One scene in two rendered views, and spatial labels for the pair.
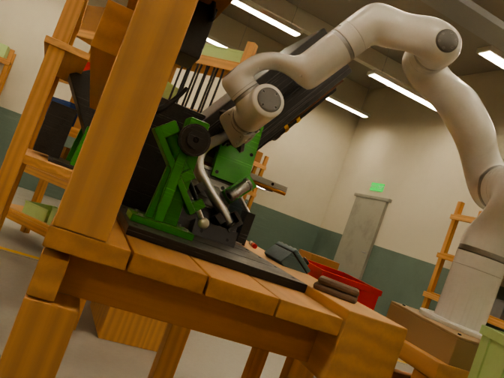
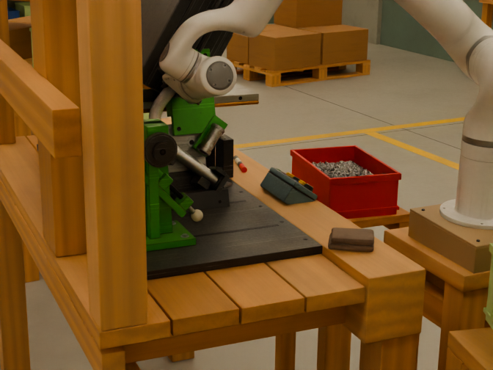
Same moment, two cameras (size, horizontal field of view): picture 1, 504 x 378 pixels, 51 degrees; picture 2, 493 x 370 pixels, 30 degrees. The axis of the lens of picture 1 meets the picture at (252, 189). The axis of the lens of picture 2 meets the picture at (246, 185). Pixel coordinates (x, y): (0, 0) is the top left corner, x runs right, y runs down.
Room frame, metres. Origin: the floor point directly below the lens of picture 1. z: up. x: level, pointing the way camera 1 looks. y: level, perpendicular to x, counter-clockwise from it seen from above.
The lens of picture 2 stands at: (-0.69, 0.18, 1.63)
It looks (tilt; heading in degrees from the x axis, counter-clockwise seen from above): 17 degrees down; 354
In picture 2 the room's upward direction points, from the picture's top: 1 degrees clockwise
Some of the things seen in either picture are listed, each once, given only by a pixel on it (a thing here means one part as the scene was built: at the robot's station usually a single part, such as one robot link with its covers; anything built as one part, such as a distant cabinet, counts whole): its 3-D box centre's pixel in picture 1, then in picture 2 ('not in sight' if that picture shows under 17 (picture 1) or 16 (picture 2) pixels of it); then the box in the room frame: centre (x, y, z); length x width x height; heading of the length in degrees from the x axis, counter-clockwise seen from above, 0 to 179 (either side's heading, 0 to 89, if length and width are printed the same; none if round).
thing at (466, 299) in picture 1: (469, 292); (483, 178); (1.32, -0.60, 1.01); 0.19 x 0.19 x 0.18
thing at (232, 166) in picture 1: (235, 150); (187, 89); (1.61, 0.09, 1.17); 0.13 x 0.12 x 0.20; 17
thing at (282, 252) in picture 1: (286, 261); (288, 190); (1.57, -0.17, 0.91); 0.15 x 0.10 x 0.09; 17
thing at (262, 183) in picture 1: (226, 169); (180, 98); (1.76, 0.10, 1.11); 0.39 x 0.16 x 0.03; 107
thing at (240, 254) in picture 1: (179, 226); (156, 189); (1.66, 0.17, 0.89); 1.10 x 0.42 x 0.02; 17
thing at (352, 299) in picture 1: (337, 289); (351, 238); (1.19, -0.26, 0.91); 0.10 x 0.08 x 0.03; 76
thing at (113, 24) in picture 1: (103, 78); (6, 71); (1.55, 0.52, 1.23); 1.30 x 0.05 x 0.09; 17
